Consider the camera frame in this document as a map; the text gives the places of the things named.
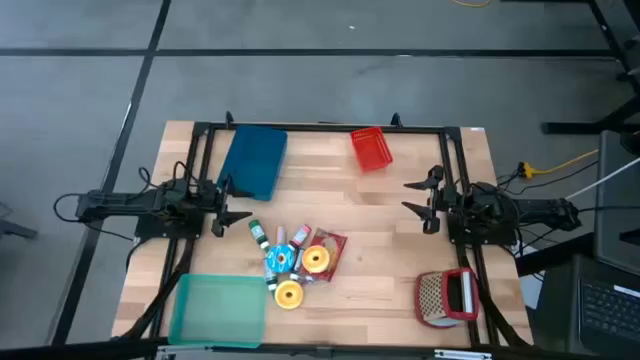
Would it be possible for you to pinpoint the white paper sheet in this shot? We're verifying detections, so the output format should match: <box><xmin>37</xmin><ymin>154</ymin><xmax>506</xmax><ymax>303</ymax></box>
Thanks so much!
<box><xmin>518</xmin><ymin>242</ymin><xmax>544</xmax><ymax>310</ymax></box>

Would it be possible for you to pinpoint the white cable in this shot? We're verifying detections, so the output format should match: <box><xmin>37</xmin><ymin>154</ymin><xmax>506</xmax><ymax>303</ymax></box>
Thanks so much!
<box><xmin>564</xmin><ymin>157</ymin><xmax>640</xmax><ymax>201</ymax></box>

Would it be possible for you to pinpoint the red food colouring bottle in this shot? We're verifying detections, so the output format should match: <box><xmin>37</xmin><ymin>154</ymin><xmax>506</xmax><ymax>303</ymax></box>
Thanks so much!
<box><xmin>288</xmin><ymin>224</ymin><xmax>313</xmax><ymax>249</ymax></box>

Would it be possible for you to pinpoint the green food colouring bottle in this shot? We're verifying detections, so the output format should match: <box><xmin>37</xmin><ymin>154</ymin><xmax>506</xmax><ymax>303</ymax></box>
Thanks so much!
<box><xmin>263</xmin><ymin>258</ymin><xmax>279</xmax><ymax>293</ymax></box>

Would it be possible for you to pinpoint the red-handled metal grater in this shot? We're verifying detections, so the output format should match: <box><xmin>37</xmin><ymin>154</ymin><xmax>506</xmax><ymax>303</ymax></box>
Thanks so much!
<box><xmin>413</xmin><ymin>267</ymin><xmax>481</xmax><ymax>330</ymax></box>

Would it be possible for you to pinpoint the yellow extension cord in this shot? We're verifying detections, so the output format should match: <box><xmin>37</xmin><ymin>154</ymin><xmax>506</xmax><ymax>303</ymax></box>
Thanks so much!
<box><xmin>517</xmin><ymin>148</ymin><xmax>600</xmax><ymax>180</ymax></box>

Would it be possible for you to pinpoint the arm's black cable bundle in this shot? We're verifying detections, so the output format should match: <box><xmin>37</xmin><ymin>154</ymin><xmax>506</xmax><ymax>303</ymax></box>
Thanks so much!
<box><xmin>457</xmin><ymin>244</ymin><xmax>531</xmax><ymax>349</ymax></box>
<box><xmin>119</xmin><ymin>238</ymin><xmax>196</xmax><ymax>341</ymax></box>

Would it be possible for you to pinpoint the right arm's gripper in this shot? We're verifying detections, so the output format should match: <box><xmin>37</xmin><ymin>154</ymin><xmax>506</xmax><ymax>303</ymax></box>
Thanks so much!
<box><xmin>400</xmin><ymin>164</ymin><xmax>452</xmax><ymax>236</ymax></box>

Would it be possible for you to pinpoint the dark grey equipment box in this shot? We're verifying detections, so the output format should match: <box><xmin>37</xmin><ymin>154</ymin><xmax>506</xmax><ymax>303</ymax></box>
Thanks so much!
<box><xmin>593</xmin><ymin>130</ymin><xmax>640</xmax><ymax>276</ymax></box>

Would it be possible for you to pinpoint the left arm's gripper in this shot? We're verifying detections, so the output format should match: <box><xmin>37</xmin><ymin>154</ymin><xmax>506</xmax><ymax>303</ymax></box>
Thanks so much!
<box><xmin>199</xmin><ymin>174</ymin><xmax>256</xmax><ymax>238</ymax></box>

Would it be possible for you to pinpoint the blue tape roll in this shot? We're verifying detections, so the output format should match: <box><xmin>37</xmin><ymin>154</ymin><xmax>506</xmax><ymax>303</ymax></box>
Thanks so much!
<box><xmin>265</xmin><ymin>243</ymin><xmax>297</xmax><ymax>275</ymax></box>

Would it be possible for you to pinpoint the black desk stand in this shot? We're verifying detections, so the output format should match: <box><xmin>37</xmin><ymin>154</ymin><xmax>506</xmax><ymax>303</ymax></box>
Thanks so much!
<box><xmin>542</xmin><ymin>0</ymin><xmax>640</xmax><ymax>136</ymax></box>

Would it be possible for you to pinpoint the teal plastic tray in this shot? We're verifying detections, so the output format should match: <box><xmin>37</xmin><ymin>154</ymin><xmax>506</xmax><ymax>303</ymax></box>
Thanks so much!
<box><xmin>167</xmin><ymin>273</ymin><xmax>269</xmax><ymax>350</ymax></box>

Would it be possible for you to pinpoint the green bottle with white cap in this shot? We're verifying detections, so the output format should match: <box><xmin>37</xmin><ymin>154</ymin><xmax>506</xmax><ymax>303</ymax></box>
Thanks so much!
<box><xmin>248</xmin><ymin>218</ymin><xmax>272</xmax><ymax>253</ymax></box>

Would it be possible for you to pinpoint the black metal table frame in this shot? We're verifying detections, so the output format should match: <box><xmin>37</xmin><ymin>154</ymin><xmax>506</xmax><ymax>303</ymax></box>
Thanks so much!
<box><xmin>112</xmin><ymin>110</ymin><xmax>534</xmax><ymax>360</ymax></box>

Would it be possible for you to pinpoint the dark laptop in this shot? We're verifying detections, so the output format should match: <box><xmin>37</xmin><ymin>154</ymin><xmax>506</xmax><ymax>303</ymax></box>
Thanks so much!
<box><xmin>529</xmin><ymin>254</ymin><xmax>640</xmax><ymax>360</ymax></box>

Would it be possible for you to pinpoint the left arm's black cable bundle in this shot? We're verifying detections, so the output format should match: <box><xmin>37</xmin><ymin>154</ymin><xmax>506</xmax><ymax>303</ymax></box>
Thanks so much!
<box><xmin>119</xmin><ymin>238</ymin><xmax>196</xmax><ymax>341</ymax></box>

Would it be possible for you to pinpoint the blue plastic bin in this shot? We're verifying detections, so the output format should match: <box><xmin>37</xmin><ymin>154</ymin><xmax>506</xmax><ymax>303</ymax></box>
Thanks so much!
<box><xmin>215</xmin><ymin>124</ymin><xmax>289</xmax><ymax>203</ymax></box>

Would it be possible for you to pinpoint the red snack packet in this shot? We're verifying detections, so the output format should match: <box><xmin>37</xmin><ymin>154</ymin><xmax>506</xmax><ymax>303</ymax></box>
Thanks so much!
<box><xmin>302</xmin><ymin>227</ymin><xmax>349</xmax><ymax>284</ymax></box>

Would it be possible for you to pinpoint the yellow tape roll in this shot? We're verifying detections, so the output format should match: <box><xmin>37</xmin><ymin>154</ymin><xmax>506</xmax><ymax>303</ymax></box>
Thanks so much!
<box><xmin>301</xmin><ymin>244</ymin><xmax>331</xmax><ymax>275</ymax></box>
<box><xmin>274</xmin><ymin>279</ymin><xmax>305</xmax><ymax>311</ymax></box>

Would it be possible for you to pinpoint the black metal bar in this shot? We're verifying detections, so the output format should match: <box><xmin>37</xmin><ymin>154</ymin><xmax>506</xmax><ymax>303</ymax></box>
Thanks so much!
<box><xmin>514</xmin><ymin>232</ymin><xmax>596</xmax><ymax>278</ymax></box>

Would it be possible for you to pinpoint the right arm's black cable bundle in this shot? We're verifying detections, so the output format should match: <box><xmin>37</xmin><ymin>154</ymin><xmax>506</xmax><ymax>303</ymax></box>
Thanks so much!
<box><xmin>457</xmin><ymin>244</ymin><xmax>531</xmax><ymax>349</ymax></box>

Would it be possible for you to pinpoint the red mesh basket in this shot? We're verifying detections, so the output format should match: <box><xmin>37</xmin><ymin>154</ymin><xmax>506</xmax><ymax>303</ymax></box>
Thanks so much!
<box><xmin>349</xmin><ymin>126</ymin><xmax>394</xmax><ymax>174</ymax></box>

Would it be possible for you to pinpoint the black marker pen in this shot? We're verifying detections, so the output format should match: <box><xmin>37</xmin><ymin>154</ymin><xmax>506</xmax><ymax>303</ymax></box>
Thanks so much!
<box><xmin>289</xmin><ymin>247</ymin><xmax>306</xmax><ymax>282</ymax></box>

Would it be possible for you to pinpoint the black chair base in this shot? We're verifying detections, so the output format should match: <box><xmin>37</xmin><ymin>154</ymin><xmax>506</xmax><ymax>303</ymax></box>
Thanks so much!
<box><xmin>0</xmin><ymin>202</ymin><xmax>39</xmax><ymax>240</ymax></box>

